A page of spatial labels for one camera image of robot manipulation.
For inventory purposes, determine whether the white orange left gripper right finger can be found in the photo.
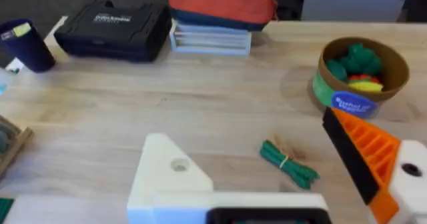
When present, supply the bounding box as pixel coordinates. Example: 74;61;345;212
322;107;427;224

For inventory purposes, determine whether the bare white left gripper left finger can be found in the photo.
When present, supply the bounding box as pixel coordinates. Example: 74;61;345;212
127;133;214;224

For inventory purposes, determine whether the brown tub of toy vegetables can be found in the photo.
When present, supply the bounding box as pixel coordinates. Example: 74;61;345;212
312;36;410;119

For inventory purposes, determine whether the green toy bean bundle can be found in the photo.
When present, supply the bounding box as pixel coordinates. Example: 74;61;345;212
260;139;321;190

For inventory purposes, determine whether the black plastic case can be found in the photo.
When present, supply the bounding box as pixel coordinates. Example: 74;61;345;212
53;0;173;63

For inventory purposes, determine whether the wooden tray with green disc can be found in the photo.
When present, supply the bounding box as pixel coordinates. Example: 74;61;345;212
0;115;33;177

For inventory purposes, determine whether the green board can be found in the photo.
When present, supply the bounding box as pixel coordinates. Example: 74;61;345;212
0;198;15;223

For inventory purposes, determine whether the red and blue pouch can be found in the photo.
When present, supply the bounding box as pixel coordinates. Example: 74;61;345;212
167;0;278;31

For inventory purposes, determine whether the dark blue cup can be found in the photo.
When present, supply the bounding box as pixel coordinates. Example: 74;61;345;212
0;19;56;73

